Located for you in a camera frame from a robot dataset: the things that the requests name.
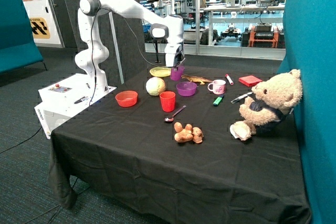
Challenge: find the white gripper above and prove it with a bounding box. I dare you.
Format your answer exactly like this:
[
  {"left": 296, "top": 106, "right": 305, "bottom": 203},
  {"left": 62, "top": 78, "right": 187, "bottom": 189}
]
[{"left": 164, "top": 43, "right": 185, "bottom": 72}]

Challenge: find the purple plastic cup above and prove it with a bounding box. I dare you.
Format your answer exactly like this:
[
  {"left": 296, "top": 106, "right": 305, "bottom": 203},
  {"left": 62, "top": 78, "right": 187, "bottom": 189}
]
[{"left": 170, "top": 66, "right": 185, "bottom": 81}]

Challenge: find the red plastic cup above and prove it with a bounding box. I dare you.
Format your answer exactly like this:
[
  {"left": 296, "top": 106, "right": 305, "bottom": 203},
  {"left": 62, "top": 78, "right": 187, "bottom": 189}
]
[{"left": 160, "top": 91, "right": 176, "bottom": 112}]

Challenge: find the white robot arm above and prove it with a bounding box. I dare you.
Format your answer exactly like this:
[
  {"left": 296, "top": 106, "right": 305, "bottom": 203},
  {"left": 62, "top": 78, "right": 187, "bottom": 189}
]
[{"left": 75, "top": 0, "right": 185, "bottom": 94}]

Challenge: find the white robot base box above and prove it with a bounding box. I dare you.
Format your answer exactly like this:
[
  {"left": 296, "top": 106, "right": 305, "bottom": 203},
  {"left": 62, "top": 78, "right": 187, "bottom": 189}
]
[{"left": 35, "top": 73, "right": 115, "bottom": 139}]

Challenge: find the toy lizard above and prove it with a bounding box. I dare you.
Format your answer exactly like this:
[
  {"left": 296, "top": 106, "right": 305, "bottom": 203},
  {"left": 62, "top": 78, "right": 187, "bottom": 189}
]
[{"left": 181, "top": 74, "right": 213, "bottom": 85}]

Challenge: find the yellow-green plastic plate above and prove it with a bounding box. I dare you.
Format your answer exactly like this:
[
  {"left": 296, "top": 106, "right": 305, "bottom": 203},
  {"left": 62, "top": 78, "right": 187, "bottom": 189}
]
[{"left": 149, "top": 67, "right": 171, "bottom": 78}]

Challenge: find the black microphone stand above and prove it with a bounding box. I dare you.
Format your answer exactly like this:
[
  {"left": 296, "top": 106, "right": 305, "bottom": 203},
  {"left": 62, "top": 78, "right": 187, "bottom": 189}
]
[{"left": 152, "top": 39, "right": 161, "bottom": 63}]

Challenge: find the purple plastic bowl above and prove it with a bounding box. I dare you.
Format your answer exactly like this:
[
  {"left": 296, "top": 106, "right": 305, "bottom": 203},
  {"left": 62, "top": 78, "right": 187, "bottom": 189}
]
[{"left": 176, "top": 81, "right": 197, "bottom": 97}]

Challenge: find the toy cabbage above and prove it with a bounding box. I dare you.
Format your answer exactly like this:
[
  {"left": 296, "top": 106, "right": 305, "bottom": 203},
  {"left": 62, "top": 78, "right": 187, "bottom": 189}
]
[{"left": 145, "top": 77, "right": 166, "bottom": 96}]

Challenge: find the pink white mug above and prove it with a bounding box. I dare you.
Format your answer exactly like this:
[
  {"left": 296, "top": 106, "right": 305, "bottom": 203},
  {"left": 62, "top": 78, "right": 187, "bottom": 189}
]
[{"left": 207, "top": 80, "right": 226, "bottom": 95}]

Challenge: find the green highlighter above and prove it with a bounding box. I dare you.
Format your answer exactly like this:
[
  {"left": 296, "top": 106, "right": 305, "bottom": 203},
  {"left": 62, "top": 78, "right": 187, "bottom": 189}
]
[{"left": 213, "top": 94, "right": 225, "bottom": 106}]

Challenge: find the metal spoon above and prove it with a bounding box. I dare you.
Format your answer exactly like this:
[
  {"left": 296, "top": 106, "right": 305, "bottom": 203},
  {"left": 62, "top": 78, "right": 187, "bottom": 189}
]
[{"left": 164, "top": 105, "right": 186, "bottom": 123}]

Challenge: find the red whiteboard marker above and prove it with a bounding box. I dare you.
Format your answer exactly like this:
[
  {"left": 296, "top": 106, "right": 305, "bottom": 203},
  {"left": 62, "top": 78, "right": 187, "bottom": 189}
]
[{"left": 225, "top": 74, "right": 234, "bottom": 86}]

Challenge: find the red plastic bowl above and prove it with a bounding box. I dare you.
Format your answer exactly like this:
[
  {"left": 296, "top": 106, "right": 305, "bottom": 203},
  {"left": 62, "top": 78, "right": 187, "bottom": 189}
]
[{"left": 115, "top": 90, "right": 138, "bottom": 108}]

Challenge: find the metal knife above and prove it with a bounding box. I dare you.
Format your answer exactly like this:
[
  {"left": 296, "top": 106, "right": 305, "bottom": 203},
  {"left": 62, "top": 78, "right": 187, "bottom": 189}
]
[{"left": 231, "top": 92, "right": 253, "bottom": 104}]

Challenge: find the small brown plush toy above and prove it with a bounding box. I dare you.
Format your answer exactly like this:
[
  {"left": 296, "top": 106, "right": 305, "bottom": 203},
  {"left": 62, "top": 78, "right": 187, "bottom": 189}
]
[{"left": 174, "top": 122, "right": 204, "bottom": 144}]

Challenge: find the red box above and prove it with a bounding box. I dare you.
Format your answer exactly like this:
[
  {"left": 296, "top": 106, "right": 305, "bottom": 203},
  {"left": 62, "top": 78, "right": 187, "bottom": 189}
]
[{"left": 238, "top": 75, "right": 262, "bottom": 87}]

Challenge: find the black tablecloth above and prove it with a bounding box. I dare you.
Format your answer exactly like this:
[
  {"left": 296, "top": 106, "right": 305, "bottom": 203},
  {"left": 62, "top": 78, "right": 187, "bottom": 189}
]
[{"left": 48, "top": 70, "right": 312, "bottom": 223}]

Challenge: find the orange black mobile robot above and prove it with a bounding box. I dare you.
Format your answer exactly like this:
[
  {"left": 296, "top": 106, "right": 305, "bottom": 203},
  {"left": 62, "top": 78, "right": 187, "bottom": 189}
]
[{"left": 247, "top": 23, "right": 285, "bottom": 49}]

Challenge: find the black pen on base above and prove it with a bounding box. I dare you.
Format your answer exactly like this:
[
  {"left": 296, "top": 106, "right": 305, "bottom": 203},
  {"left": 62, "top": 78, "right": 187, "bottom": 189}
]
[{"left": 74, "top": 97, "right": 89, "bottom": 104}]

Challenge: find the large beige teddy bear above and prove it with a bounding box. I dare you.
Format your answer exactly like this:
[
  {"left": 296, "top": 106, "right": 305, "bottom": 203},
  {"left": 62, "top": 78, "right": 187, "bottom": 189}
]
[{"left": 230, "top": 69, "right": 303, "bottom": 141}]

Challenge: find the yellow black sign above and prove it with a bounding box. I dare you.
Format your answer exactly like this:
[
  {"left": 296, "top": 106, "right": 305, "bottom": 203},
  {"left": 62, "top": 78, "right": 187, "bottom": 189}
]
[{"left": 29, "top": 17, "right": 50, "bottom": 39}]

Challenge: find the teal partition panel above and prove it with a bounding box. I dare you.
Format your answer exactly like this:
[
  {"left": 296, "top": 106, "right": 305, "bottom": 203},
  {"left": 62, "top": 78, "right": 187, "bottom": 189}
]
[{"left": 279, "top": 0, "right": 335, "bottom": 223}]

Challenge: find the teal sofa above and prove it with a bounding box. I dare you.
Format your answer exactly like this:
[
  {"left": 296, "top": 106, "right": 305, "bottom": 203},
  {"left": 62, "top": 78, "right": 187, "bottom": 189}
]
[{"left": 1, "top": 0, "right": 44, "bottom": 73}]

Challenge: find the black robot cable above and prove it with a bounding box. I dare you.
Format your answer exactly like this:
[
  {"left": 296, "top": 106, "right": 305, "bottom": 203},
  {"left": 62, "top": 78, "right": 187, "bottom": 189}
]
[{"left": 88, "top": 8, "right": 169, "bottom": 106}]

